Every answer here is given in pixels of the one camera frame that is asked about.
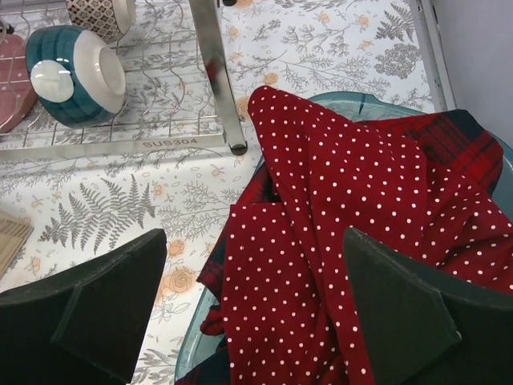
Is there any red plaid garment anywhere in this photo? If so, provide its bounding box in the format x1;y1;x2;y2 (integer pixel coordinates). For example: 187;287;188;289
176;108;513;385

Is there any red polka dot skirt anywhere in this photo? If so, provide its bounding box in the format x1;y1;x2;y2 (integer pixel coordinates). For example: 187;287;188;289
220;85;513;385

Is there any pink dotted plate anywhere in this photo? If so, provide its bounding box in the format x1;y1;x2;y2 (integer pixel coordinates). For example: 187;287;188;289
1;34;37;133

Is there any wooden clothes rack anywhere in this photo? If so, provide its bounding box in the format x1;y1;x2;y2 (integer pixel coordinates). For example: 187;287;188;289
0;210;33;277

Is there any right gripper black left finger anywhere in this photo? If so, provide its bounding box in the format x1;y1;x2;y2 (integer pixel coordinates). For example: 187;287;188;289
1;229;167;384

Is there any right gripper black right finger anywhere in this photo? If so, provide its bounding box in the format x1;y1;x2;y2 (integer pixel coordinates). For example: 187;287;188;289
343;229;512;384

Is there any floral table mat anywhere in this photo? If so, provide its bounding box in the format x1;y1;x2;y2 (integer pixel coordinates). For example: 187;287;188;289
1;1;433;384

